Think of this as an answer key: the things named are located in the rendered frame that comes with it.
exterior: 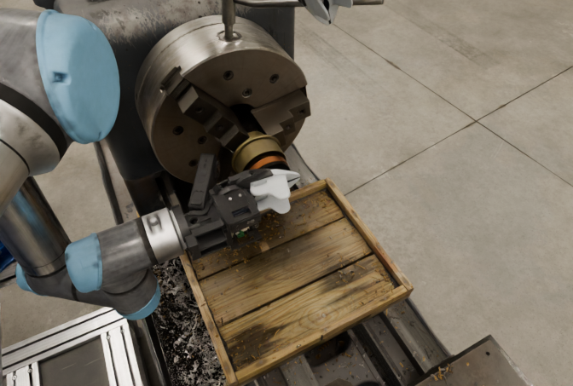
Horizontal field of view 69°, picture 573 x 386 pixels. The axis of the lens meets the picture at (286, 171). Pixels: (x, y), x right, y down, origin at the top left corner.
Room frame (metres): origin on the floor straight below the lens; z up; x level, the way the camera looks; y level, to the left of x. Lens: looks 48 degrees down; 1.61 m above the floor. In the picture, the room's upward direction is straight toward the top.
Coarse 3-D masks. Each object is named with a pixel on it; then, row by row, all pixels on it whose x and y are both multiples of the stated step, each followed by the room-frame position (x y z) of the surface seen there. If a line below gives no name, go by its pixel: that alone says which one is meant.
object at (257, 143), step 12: (252, 132) 0.53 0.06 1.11; (252, 144) 0.50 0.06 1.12; (264, 144) 0.50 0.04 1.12; (276, 144) 0.51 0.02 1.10; (240, 156) 0.48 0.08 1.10; (252, 156) 0.47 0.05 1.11; (264, 156) 0.48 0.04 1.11; (276, 156) 0.48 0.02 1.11; (240, 168) 0.47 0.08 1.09; (252, 168) 0.46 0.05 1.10; (264, 168) 0.45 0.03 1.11; (276, 168) 0.46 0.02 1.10; (288, 168) 0.47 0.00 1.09
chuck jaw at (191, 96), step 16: (176, 80) 0.56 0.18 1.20; (176, 96) 0.55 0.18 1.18; (192, 96) 0.53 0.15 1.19; (208, 96) 0.56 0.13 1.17; (192, 112) 0.51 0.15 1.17; (208, 112) 0.53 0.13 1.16; (224, 112) 0.54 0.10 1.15; (208, 128) 0.51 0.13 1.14; (224, 128) 0.52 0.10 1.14; (240, 128) 0.53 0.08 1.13; (224, 144) 0.50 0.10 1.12; (240, 144) 0.51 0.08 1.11
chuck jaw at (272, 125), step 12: (288, 96) 0.63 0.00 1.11; (300, 96) 0.63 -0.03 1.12; (252, 108) 0.61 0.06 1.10; (264, 108) 0.60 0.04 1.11; (276, 108) 0.60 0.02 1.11; (288, 108) 0.60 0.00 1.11; (300, 108) 0.60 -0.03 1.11; (252, 120) 0.62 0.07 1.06; (264, 120) 0.57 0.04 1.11; (276, 120) 0.57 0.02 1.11; (288, 120) 0.57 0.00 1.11; (264, 132) 0.55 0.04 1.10; (276, 132) 0.54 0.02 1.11; (288, 132) 0.57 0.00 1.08
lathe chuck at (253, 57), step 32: (192, 32) 0.65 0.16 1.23; (256, 32) 0.68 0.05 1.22; (160, 64) 0.60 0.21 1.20; (192, 64) 0.57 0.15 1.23; (224, 64) 0.58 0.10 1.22; (256, 64) 0.61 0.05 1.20; (288, 64) 0.64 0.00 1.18; (160, 96) 0.54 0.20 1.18; (224, 96) 0.58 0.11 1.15; (256, 96) 0.61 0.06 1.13; (160, 128) 0.53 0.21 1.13; (192, 128) 0.55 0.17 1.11; (160, 160) 0.52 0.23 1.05; (192, 160) 0.55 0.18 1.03
